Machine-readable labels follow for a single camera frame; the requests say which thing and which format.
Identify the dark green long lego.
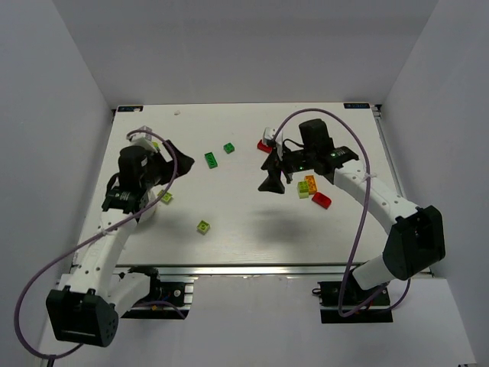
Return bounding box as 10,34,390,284
204,152,218,169

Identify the lime lego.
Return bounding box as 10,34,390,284
297,181,309,199
158,190,173,204

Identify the dark green square lego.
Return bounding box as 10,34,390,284
223,142,235,154

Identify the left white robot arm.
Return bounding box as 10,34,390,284
46,138,195,347

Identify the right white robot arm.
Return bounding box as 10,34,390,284
258,119,445,291

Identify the orange long lego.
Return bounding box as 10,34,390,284
304,175,318,195

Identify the red rectangular lego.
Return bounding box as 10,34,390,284
257,140,273,154

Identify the red sloped lego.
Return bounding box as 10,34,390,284
312,192,332,209

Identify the right blue table label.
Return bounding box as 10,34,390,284
343,102,371,109

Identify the blue table label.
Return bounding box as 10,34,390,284
343,102,371,109
117,106,144,113

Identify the left blue table label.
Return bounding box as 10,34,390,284
117,106,144,113

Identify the lime lego table centre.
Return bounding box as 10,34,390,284
196,220,211,235

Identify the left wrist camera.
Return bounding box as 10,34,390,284
128,125,160,152

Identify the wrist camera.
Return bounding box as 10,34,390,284
128,125,160,152
261,127,283,161

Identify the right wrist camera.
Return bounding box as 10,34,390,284
261,127,283,161

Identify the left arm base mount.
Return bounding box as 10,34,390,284
115,266,193,320

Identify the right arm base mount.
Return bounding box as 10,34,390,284
312,281,393,324

